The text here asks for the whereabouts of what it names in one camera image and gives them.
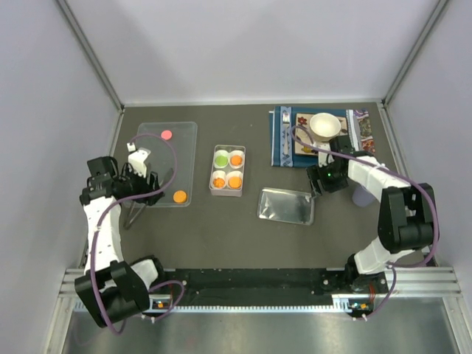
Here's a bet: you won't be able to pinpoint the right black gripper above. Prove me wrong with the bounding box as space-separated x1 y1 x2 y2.
306 160 347 198

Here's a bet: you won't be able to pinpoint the metal tongs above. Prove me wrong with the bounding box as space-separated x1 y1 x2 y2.
123 167 175 230

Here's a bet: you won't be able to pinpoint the orange round cookie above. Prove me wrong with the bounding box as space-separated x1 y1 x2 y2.
230 155 243 168

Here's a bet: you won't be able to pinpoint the orange flower cookie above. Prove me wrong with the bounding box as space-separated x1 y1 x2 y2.
212 178 226 189

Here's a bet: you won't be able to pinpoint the green round cookie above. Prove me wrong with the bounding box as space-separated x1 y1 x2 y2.
215 156 228 167

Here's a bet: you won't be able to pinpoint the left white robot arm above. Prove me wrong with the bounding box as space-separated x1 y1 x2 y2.
74 149 167 327

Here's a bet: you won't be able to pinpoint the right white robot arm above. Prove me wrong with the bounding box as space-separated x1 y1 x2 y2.
307 139 440 292

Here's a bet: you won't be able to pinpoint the purple cup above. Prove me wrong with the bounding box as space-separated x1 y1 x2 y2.
352 185 375 207

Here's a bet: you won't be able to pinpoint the floral square plate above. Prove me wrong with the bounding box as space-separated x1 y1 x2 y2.
294 113 349 156

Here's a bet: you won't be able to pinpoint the clear plastic cookie tray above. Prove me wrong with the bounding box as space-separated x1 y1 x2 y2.
135 122 198 208

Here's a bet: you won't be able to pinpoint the pink round cookie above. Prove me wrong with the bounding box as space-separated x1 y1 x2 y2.
161 130 173 141

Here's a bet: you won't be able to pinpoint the cream ceramic bowl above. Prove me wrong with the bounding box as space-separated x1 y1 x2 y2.
309 113 341 142

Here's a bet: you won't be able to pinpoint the patterned napkin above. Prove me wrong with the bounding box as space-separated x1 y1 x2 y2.
348 109 375 154

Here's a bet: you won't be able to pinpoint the blue patterned placemat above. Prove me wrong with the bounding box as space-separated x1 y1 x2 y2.
268 106 358 168

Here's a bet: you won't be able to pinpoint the silver fork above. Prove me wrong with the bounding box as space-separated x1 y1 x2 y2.
281 111 291 157

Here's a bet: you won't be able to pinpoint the white cookie box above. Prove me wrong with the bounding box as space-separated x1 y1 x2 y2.
209 145 246 197

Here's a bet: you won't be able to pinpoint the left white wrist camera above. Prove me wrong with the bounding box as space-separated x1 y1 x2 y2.
127 142 151 178

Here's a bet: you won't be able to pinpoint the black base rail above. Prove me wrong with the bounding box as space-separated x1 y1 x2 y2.
150 268 376 307

